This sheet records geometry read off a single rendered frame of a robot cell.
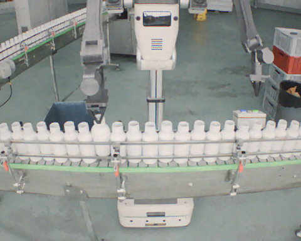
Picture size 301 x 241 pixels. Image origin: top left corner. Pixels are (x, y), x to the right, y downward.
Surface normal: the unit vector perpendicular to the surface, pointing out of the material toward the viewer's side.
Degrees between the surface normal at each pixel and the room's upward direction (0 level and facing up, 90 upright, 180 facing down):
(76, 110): 90
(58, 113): 90
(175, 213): 90
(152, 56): 90
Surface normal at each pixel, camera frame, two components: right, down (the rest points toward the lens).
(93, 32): 0.01, 0.06
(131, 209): 0.01, -0.44
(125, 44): -0.29, 0.53
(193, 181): 0.01, 0.55
